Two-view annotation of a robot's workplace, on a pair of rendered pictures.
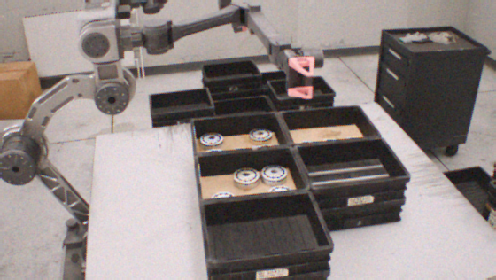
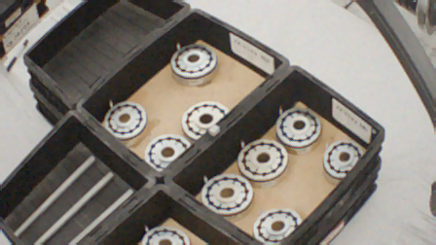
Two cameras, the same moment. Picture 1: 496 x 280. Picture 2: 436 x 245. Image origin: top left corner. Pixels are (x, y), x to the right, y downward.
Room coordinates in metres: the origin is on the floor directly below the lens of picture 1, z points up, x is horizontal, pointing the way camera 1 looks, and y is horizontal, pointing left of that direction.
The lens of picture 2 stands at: (2.63, -0.64, 2.37)
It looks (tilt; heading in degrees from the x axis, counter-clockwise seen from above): 50 degrees down; 148
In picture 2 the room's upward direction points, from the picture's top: 8 degrees counter-clockwise
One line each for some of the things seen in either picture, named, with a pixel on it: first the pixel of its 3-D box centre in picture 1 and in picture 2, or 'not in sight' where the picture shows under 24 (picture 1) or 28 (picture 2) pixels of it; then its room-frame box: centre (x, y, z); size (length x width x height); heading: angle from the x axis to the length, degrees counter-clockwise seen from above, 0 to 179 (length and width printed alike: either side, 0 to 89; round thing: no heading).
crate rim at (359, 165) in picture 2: (238, 134); (287, 159); (1.79, 0.04, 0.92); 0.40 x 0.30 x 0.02; 98
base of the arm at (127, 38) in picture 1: (129, 37); not in sight; (1.54, 0.39, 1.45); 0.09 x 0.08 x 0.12; 12
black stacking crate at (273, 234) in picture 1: (263, 237); (99, 46); (1.19, -0.05, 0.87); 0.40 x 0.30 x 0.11; 98
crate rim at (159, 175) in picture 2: (249, 174); (177, 86); (1.49, 0.00, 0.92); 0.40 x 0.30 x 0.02; 98
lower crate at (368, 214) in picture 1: (346, 195); not in sight; (1.55, -0.40, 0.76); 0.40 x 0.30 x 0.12; 98
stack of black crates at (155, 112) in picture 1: (182, 130); not in sight; (2.75, 0.43, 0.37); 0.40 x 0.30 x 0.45; 102
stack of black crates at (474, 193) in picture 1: (473, 204); not in sight; (2.05, -1.31, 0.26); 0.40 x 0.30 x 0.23; 12
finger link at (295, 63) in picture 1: (304, 73); not in sight; (1.16, -0.15, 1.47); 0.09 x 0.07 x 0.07; 13
